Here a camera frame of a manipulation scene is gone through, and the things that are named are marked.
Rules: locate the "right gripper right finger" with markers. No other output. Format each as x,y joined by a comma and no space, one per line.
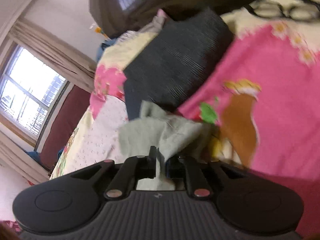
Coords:
188,169

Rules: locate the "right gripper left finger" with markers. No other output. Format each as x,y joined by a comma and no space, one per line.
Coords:
130,172

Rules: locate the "sage green pants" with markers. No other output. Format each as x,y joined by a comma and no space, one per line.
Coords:
170,134

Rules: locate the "cherry print bed sheet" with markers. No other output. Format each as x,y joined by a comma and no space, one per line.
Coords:
101,141

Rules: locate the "blue cloth on sofa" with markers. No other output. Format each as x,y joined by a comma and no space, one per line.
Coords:
35,156

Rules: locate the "maroon sofa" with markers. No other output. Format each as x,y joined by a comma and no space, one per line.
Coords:
68,117

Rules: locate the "pink yellow cartoon quilt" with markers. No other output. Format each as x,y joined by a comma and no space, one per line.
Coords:
263,97

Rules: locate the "beige left curtain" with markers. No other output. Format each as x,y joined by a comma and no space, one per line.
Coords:
22,163

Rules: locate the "beige curtain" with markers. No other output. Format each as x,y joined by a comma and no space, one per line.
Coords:
22,163
72,64

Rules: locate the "dark knit folded garment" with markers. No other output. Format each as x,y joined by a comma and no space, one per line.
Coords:
176,63

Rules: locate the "beige right curtain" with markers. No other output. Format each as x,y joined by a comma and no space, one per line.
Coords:
72,64

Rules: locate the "barred window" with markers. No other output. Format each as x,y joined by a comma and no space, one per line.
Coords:
30,92

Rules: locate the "blue cloth near headboard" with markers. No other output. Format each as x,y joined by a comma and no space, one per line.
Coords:
105,44

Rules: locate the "yellow snack bag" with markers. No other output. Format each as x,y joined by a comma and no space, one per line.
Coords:
94,27

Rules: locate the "black rimmed glasses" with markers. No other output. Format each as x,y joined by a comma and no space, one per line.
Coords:
307,11

